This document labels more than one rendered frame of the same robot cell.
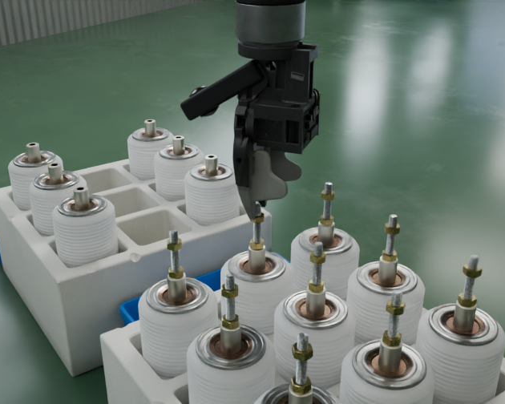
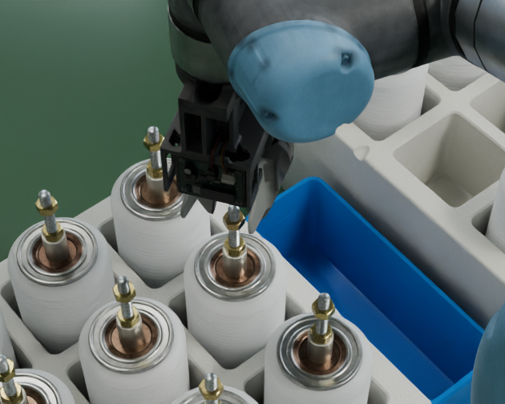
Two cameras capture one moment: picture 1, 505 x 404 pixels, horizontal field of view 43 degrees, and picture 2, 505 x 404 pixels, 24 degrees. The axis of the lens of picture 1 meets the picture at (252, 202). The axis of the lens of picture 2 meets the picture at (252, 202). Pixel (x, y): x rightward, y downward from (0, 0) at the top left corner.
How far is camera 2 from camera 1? 1.03 m
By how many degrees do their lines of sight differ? 67
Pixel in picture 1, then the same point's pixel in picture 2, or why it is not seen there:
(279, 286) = (196, 299)
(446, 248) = not seen: outside the picture
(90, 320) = (305, 158)
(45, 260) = not seen: hidden behind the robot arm
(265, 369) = (26, 292)
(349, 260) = (279, 390)
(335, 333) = (86, 361)
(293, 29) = (183, 58)
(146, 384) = (90, 213)
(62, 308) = not seen: hidden behind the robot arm
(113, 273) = (333, 142)
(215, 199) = (499, 211)
